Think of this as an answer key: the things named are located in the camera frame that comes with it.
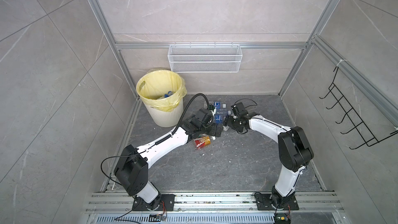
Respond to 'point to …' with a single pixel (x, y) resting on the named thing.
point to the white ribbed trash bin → (159, 118)
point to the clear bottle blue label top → (217, 104)
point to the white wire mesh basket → (204, 58)
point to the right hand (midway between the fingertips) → (227, 123)
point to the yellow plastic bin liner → (152, 84)
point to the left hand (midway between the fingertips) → (216, 123)
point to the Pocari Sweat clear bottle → (218, 119)
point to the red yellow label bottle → (201, 140)
